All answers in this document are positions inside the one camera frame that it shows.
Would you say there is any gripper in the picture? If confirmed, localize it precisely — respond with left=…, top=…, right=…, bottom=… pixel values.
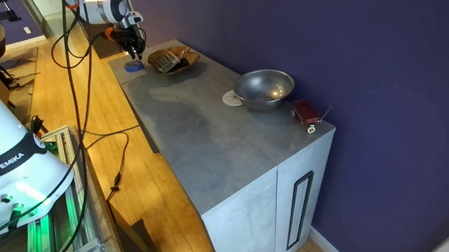
left=111, top=24, right=147, bottom=63

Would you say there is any blue tape roll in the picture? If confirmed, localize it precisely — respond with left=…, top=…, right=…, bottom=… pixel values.
left=123, top=59, right=145, bottom=73

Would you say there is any dark cabinet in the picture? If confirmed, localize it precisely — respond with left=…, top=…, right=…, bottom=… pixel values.
left=79, top=16, right=125, bottom=61

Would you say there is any wooden bowl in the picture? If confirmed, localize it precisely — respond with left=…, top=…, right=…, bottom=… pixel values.
left=146, top=44, right=203, bottom=77

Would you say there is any white round coaster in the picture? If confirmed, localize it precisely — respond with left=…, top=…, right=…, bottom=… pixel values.
left=221, top=89, right=244, bottom=109

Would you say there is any grey cabinet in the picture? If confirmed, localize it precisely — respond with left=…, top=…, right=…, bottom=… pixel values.
left=106, top=23, right=349, bottom=252

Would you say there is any orange clamp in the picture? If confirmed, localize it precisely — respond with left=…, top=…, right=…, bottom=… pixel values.
left=29, top=114, right=49, bottom=139

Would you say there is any metal bowl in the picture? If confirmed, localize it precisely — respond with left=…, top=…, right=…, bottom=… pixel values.
left=232, top=66, right=298, bottom=115

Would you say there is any red toy wagon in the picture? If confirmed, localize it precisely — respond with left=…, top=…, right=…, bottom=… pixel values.
left=289, top=96, right=337, bottom=136

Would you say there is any cabinet door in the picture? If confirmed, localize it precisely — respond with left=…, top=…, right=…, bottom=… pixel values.
left=261, top=129, right=349, bottom=252
left=197, top=168, right=287, bottom=252

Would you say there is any black cable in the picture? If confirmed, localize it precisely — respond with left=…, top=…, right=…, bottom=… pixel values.
left=82, top=124, right=148, bottom=204

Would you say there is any black door handle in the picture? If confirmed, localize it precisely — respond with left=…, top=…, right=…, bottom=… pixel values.
left=278, top=170, right=323, bottom=251

